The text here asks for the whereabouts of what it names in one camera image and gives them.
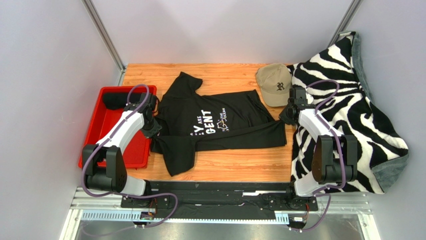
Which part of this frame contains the black printed t-shirt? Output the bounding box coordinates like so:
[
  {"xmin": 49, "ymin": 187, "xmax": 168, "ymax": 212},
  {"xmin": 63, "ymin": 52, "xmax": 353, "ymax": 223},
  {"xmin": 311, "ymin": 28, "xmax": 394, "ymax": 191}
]
[{"xmin": 150, "ymin": 72, "xmax": 287, "ymax": 176}]

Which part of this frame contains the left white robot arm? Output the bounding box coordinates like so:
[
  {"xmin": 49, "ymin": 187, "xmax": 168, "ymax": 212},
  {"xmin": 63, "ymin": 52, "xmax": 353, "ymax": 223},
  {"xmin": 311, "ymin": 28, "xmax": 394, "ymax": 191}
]
[{"xmin": 81, "ymin": 93, "xmax": 161, "ymax": 197}]

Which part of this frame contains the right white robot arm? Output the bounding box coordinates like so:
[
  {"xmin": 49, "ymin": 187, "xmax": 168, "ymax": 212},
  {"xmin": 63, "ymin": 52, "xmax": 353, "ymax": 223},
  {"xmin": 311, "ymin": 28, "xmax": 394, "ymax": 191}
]
[{"xmin": 279, "ymin": 87, "xmax": 358, "ymax": 197}]

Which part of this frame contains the beige baseball cap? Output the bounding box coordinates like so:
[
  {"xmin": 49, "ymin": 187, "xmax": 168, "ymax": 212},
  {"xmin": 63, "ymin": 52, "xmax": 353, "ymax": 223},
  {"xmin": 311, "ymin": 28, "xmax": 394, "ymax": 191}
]
[{"xmin": 255, "ymin": 63, "xmax": 292, "ymax": 107}]

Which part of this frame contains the red plastic tray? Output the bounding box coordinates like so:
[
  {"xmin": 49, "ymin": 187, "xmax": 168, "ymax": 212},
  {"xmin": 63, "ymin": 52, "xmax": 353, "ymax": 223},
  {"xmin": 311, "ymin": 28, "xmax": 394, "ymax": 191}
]
[{"xmin": 84, "ymin": 86, "xmax": 151, "ymax": 169}]

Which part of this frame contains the zebra print blanket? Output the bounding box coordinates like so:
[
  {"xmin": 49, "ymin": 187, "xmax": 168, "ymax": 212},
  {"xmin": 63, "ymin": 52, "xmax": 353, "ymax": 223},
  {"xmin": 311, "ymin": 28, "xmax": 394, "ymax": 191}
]
[{"xmin": 289, "ymin": 31, "xmax": 409, "ymax": 195}]

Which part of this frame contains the rolled black t-shirt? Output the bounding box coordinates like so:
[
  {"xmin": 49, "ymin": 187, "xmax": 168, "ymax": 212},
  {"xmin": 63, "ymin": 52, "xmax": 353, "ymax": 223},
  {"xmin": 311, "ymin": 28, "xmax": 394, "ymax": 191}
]
[{"xmin": 101, "ymin": 92, "xmax": 141, "ymax": 110}]

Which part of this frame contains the right aluminium frame post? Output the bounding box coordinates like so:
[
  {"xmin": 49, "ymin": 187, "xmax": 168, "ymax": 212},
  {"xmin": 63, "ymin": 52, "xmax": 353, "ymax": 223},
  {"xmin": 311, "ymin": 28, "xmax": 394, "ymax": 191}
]
[{"xmin": 328, "ymin": 0, "xmax": 363, "ymax": 47}]

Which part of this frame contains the aluminium frame post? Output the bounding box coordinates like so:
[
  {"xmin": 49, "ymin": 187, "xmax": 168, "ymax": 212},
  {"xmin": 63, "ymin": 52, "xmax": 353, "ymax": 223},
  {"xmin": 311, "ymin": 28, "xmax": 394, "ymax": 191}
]
[
  {"xmin": 82, "ymin": 0, "xmax": 126, "ymax": 73},
  {"xmin": 328, "ymin": 0, "xmax": 363, "ymax": 47}
]

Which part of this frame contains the left aluminium frame post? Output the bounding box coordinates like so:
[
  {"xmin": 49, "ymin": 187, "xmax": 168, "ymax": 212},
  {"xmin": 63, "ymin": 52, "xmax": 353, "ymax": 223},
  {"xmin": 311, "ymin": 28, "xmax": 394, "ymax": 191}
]
[{"xmin": 82, "ymin": 0, "xmax": 126, "ymax": 73}]

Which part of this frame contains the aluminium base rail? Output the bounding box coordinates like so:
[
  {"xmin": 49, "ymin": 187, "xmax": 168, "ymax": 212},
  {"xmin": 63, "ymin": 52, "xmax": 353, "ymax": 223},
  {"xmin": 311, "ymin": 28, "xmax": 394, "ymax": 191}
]
[{"xmin": 60, "ymin": 181, "xmax": 380, "ymax": 240}]

